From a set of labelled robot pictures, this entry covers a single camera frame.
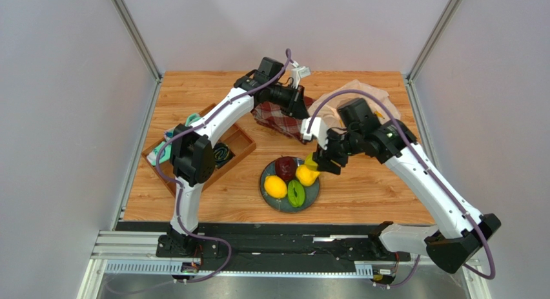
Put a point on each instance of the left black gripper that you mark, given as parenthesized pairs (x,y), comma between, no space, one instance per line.
(297,107)

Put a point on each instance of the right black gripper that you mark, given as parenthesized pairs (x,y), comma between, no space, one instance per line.
(332,152)

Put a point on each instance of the yellow fake pear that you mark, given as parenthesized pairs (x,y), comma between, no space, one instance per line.
(306,176)

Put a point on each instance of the green fake fruit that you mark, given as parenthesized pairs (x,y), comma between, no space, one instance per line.
(295,193)

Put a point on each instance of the dark red fake fruit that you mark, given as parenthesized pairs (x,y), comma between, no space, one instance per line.
(285,168)

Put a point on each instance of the yellow fake fruit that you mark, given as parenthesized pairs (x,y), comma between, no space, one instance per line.
(275,187)

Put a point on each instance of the yellow fake banana piece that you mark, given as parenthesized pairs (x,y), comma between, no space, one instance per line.
(310,163)

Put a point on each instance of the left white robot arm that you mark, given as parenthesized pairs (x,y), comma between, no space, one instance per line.
(192,147)

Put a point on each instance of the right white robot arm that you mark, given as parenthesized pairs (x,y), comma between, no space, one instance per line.
(460,230)

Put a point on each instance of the red plaid cloth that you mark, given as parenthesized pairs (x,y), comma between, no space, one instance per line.
(271,116)

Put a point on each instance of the wooden compartment tray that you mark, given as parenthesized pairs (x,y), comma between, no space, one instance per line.
(233,146)

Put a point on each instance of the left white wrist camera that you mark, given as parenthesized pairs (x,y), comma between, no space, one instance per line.
(298,73)

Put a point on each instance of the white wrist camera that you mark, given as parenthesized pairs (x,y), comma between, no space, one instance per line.
(314,128)
(298,73)

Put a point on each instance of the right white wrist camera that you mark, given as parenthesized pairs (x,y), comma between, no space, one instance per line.
(314,128)

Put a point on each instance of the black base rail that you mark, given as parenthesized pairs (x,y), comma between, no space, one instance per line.
(275,247)

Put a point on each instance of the aluminium frame rail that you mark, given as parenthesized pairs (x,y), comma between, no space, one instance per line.
(128,253)

